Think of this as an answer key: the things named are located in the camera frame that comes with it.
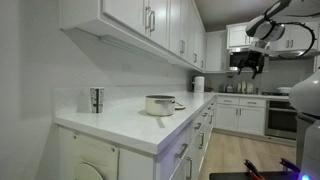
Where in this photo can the white pot on stove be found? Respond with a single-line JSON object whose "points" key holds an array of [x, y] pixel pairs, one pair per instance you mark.
{"points": [[284, 89]]}

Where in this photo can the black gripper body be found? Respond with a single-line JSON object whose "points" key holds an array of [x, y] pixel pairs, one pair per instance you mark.
{"points": [[253, 60]]}

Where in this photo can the white paper towel roll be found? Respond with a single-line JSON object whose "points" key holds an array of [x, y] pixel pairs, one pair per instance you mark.
{"points": [[199, 84]]}

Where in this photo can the stainless steel oven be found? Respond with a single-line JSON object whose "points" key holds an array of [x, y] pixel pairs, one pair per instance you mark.
{"points": [[280, 120]]}

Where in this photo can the stainless steel microwave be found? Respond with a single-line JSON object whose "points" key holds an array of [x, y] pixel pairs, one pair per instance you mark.
{"points": [[235, 55]]}

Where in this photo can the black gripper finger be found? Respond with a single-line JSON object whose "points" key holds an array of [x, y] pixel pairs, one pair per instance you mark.
{"points": [[239, 70], [255, 72]]}

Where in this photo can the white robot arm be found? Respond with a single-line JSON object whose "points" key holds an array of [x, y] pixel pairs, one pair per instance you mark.
{"points": [[304, 96]]}

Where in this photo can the white drawer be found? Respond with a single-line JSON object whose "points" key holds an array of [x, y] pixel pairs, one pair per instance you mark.
{"points": [[171, 156], [197, 124]]}

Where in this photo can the white plates on counter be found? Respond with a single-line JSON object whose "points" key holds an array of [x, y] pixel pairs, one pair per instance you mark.
{"points": [[244, 87]]}

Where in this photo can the white upper wall cabinets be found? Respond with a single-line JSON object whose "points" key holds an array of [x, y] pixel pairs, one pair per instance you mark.
{"points": [[169, 30]]}

